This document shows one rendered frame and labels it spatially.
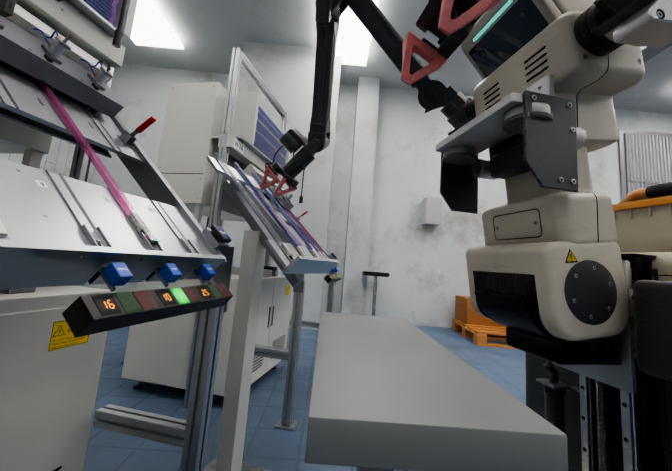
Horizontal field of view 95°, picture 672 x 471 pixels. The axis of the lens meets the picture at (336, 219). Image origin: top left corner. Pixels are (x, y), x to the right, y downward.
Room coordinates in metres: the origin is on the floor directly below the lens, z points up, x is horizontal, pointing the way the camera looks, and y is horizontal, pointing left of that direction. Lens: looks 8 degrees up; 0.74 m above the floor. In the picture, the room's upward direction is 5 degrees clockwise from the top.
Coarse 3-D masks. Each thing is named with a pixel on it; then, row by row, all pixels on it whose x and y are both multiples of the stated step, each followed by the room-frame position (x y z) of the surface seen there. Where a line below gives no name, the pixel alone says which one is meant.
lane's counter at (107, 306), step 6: (96, 300) 0.43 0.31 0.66; (102, 300) 0.43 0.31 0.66; (108, 300) 0.44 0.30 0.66; (114, 300) 0.45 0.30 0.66; (102, 306) 0.43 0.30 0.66; (108, 306) 0.43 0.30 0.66; (114, 306) 0.44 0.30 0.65; (102, 312) 0.42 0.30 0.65; (108, 312) 0.43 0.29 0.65; (114, 312) 0.44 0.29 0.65; (120, 312) 0.44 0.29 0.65
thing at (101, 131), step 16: (0, 64) 0.59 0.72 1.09; (0, 80) 0.55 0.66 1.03; (16, 80) 0.60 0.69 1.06; (32, 80) 0.65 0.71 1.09; (0, 96) 0.52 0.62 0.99; (16, 96) 0.57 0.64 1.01; (32, 96) 0.61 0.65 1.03; (64, 96) 0.72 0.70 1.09; (0, 112) 0.57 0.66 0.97; (16, 112) 0.55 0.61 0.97; (32, 112) 0.57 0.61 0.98; (48, 112) 0.62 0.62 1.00; (80, 112) 0.73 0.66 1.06; (48, 128) 0.66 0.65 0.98; (64, 128) 0.62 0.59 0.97; (80, 128) 0.68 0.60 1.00; (96, 128) 0.74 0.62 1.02; (112, 128) 0.82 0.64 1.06; (96, 144) 0.70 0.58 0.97; (112, 144) 0.75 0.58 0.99
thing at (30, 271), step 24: (0, 240) 0.33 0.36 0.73; (0, 264) 0.35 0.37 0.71; (24, 264) 0.37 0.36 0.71; (48, 264) 0.40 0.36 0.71; (72, 264) 0.43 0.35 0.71; (96, 264) 0.46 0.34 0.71; (144, 264) 0.54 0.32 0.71; (192, 264) 0.67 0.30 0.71; (216, 264) 0.75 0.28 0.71; (0, 288) 0.38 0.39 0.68
